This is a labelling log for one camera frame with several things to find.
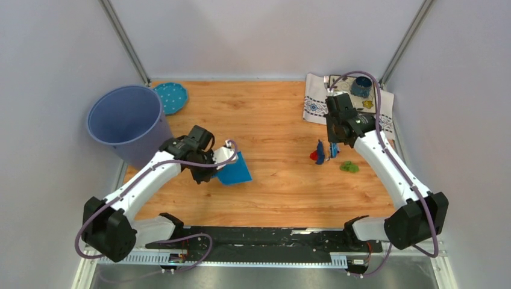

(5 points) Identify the square floral plate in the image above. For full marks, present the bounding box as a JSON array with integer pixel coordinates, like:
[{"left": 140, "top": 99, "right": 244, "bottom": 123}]
[{"left": 330, "top": 75, "right": 377, "bottom": 113}]

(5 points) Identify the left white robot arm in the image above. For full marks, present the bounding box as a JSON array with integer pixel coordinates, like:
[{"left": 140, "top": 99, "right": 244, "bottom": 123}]
[{"left": 75, "top": 125, "right": 237, "bottom": 263}]

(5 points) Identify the teal polka dot plate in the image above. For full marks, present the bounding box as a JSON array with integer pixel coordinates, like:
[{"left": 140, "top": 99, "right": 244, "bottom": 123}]
[{"left": 153, "top": 82, "right": 188, "bottom": 116}]

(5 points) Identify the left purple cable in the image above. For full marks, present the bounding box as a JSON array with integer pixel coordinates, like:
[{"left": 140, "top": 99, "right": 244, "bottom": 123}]
[{"left": 74, "top": 139, "right": 240, "bottom": 280}]

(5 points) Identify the blue plastic dustpan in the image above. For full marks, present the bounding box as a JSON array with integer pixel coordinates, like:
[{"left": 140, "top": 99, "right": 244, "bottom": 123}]
[{"left": 214, "top": 152, "right": 252, "bottom": 185}]

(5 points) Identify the blue hand brush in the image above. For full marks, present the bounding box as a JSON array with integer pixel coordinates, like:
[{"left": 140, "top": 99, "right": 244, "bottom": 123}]
[{"left": 328, "top": 142, "right": 340, "bottom": 160}]

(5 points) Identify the dark blue mug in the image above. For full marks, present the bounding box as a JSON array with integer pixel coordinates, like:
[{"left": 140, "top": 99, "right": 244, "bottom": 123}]
[{"left": 350, "top": 76, "right": 373, "bottom": 99}]

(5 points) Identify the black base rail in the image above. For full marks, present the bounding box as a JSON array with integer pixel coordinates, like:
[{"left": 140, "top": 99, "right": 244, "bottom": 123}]
[{"left": 145, "top": 226, "right": 383, "bottom": 263}]

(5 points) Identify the green paper scrap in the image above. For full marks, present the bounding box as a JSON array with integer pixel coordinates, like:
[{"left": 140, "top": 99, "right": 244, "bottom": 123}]
[{"left": 339, "top": 161, "right": 360, "bottom": 173}]

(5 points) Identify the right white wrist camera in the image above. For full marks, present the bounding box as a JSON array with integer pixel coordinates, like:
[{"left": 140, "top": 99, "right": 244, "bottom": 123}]
[{"left": 323, "top": 75, "right": 330, "bottom": 90}]

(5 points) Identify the small red paper scrap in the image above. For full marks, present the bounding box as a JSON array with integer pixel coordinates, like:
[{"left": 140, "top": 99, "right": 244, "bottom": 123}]
[{"left": 309, "top": 151, "right": 318, "bottom": 161}]

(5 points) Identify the white patterned cloth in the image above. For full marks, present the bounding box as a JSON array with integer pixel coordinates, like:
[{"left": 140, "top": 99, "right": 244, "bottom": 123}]
[{"left": 303, "top": 73, "right": 395, "bottom": 140}]

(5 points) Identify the lavender plastic waste bin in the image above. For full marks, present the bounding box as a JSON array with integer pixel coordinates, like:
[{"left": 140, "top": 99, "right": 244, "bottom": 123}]
[{"left": 86, "top": 85, "right": 173, "bottom": 170}]

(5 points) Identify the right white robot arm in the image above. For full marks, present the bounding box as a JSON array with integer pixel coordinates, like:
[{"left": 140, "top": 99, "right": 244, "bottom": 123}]
[{"left": 325, "top": 93, "right": 449, "bottom": 252}]

